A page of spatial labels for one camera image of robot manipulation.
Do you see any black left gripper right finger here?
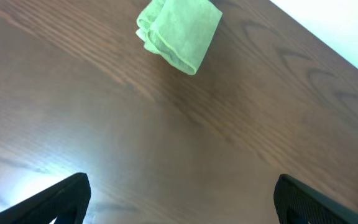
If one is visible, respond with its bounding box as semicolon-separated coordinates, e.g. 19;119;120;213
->
273;174;358;224

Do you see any light green cloth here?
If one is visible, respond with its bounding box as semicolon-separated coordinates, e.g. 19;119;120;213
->
136;0;223;75

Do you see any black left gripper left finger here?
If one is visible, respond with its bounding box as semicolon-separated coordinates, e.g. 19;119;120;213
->
0;172;91;224

